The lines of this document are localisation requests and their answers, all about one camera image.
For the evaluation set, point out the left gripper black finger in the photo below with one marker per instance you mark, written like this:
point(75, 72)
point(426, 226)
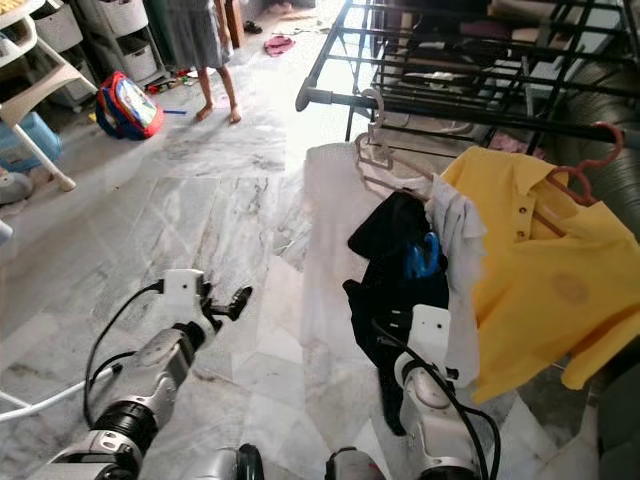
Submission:
point(240, 296)

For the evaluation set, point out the dark navy garment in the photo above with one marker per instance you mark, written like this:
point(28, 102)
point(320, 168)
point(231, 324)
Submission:
point(395, 290)

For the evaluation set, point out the blue plastic hanger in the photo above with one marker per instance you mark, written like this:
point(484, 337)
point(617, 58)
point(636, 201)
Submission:
point(422, 258)

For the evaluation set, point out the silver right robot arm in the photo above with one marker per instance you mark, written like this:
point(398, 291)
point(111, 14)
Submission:
point(435, 420)

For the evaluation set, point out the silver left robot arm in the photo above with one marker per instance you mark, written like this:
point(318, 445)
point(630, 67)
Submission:
point(150, 380)

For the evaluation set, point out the pale pink hanger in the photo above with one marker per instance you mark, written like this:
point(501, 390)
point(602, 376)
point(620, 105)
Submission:
point(375, 150)

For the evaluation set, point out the reddish brown hanger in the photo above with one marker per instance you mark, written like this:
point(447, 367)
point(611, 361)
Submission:
point(575, 180)

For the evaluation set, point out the white shirt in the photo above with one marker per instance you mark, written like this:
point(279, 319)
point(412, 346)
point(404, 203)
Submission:
point(335, 250)

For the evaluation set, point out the red and blue school bag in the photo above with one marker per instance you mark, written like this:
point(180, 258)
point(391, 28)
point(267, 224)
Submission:
point(130, 105)

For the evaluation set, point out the grey white soft object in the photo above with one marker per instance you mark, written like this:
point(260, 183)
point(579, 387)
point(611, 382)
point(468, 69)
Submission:
point(15, 187)

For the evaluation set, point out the light blue box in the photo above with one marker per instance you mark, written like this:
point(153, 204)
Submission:
point(25, 140)

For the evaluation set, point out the barefoot person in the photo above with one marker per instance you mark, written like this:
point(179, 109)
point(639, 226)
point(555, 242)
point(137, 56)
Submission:
point(195, 40)

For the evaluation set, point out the grey drawer storage cart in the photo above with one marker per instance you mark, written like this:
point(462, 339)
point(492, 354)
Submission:
point(120, 40)

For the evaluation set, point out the white high chair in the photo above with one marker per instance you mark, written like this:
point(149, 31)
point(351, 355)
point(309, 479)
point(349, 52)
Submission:
point(40, 80)

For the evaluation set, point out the yellow polo shirt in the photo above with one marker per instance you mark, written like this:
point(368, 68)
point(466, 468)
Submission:
point(550, 290)

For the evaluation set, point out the small pink cloth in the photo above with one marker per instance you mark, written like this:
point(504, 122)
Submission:
point(510, 142)

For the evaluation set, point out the black metal drying rack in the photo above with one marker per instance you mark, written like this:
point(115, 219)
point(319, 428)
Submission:
point(460, 60)

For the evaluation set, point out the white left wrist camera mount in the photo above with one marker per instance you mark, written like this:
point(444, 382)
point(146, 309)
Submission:
point(185, 290)

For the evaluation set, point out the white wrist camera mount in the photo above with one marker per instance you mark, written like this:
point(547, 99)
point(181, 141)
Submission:
point(428, 335)
point(185, 290)

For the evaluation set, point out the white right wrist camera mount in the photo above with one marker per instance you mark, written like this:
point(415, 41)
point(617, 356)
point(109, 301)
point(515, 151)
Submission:
point(428, 335)

